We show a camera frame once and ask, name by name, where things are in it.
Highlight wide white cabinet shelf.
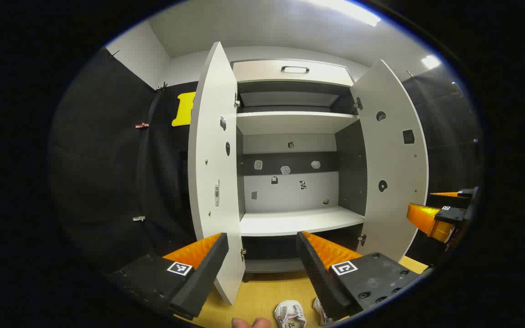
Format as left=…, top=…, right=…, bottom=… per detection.
left=240, top=205, right=365, bottom=237

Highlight grey shoe cabinet door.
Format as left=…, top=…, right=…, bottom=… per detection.
left=187, top=42, right=246, bottom=306
left=350, top=59, right=428, bottom=262

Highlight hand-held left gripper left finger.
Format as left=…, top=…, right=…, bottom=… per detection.
left=108, top=232, right=230, bottom=321

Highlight white canvas shoe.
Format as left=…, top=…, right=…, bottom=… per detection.
left=274, top=300, right=307, bottom=328
left=313, top=297, right=336, bottom=326

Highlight thick white cabinet shelf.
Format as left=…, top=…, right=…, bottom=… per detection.
left=237, top=112, right=360, bottom=135

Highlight black backdrop cloth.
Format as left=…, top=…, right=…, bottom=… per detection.
left=49, top=47, right=483, bottom=274

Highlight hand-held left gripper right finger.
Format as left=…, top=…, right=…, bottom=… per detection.
left=296, top=231, right=428, bottom=322

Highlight grey cabinet drawer front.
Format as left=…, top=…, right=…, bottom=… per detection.
left=232, top=60, right=354, bottom=87

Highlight grey shoe cabinet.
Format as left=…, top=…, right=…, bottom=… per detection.
left=231, top=58, right=368, bottom=274

